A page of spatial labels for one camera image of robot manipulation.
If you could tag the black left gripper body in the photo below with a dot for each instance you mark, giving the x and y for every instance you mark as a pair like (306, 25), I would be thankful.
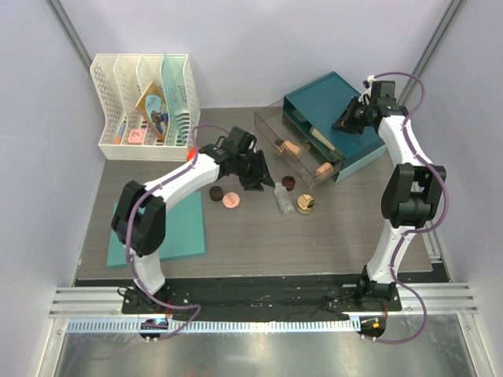
(248, 169)

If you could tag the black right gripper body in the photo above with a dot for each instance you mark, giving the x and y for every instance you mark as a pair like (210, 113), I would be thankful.
(354, 121)

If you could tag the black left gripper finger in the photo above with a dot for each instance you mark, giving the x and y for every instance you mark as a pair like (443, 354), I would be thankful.
(265, 177)
(252, 185)

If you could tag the clear rectangular bottle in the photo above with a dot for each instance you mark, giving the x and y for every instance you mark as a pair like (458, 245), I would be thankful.
(283, 199)

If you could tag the peach foundation bottle black cap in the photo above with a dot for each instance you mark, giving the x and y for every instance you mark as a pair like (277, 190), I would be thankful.
(287, 148)

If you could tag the cream gold pump bottle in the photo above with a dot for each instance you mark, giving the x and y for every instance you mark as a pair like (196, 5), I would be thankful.
(323, 140)

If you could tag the clear smoked drawer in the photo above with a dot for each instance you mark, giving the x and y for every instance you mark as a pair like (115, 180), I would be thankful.
(311, 161)
(338, 171)

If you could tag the small beige concealer tube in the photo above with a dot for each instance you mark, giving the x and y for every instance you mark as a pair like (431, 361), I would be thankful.
(327, 168)

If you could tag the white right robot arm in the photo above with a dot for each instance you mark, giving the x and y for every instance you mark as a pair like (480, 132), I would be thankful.
(413, 192)

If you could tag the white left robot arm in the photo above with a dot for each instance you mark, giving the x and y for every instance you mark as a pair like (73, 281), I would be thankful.
(140, 217)

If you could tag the dark amber round jar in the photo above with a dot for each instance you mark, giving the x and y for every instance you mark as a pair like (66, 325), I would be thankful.
(288, 182)

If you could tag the pink round compact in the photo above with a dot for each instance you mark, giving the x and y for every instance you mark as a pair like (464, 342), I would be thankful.
(231, 200)

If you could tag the teal drawer cabinet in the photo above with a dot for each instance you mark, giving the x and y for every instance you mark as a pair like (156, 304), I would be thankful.
(319, 104)

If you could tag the red cube block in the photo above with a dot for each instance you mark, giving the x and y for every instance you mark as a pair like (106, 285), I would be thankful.
(191, 154)

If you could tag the illustrated picture book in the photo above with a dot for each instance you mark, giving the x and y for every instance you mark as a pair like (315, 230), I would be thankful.
(153, 107)

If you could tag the pink square eraser box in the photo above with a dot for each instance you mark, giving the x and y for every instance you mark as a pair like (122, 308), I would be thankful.
(136, 137)

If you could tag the white mesh file organizer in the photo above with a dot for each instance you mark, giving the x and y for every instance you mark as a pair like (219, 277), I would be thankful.
(120, 79)

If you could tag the orange blue marker pen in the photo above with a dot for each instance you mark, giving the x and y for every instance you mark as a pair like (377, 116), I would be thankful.
(119, 134)

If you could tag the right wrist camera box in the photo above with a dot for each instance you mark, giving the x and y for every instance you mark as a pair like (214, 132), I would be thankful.
(383, 93)

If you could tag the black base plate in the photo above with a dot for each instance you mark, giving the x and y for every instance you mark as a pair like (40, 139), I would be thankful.
(262, 298)

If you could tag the aluminium front rail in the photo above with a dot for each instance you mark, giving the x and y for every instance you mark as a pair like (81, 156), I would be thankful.
(104, 309)

